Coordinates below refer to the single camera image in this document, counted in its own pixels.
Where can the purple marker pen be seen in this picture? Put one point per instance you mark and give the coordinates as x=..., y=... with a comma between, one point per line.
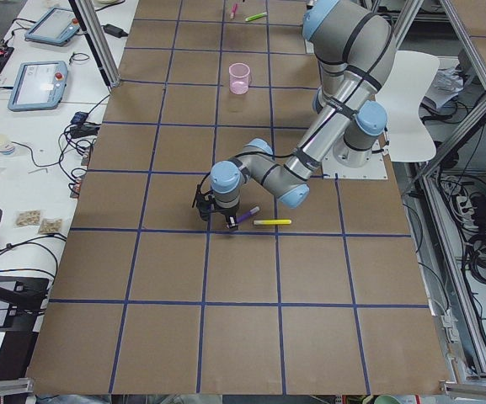
x=247, y=215

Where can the green marker pen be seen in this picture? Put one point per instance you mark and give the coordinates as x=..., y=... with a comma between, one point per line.
x=256, y=17

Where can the pink mesh cup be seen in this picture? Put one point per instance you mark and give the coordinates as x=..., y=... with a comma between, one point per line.
x=239, y=78

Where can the yellow marker pen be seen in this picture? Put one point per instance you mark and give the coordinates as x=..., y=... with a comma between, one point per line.
x=272, y=222

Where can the aluminium frame post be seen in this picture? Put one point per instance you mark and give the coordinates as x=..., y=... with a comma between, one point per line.
x=94, y=34

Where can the white chair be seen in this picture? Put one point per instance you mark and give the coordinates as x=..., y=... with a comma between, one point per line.
x=401, y=95

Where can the blue teach pendant far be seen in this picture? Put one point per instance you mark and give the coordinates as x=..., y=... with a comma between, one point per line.
x=56, y=27

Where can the blue teach pendant near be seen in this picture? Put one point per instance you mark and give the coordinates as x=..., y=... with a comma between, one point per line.
x=38, y=86

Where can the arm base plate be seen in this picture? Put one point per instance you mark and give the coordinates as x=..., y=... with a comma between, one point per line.
x=342, y=162

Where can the black power adapter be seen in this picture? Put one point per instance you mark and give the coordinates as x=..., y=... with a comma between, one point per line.
x=115, y=31

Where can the pink marker pen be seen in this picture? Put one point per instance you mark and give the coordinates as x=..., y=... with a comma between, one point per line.
x=233, y=11

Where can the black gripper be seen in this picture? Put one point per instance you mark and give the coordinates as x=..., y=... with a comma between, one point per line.
x=226, y=215

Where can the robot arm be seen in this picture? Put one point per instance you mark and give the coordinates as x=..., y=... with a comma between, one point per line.
x=356, y=50

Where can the blue teach pendant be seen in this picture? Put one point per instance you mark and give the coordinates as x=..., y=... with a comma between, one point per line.
x=38, y=86
x=56, y=27

